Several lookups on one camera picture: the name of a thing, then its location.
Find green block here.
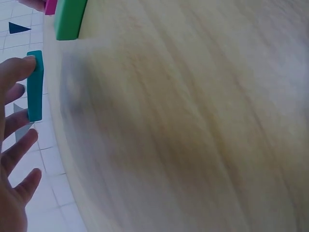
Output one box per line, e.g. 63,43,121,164
54,0,88,41

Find person's left hand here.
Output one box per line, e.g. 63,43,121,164
0,55,42,232

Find pink block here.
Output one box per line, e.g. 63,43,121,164
44,0,58,15

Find teal block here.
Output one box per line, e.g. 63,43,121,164
27,50,44,122

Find person's right hand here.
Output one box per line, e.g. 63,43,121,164
17,0,47,13

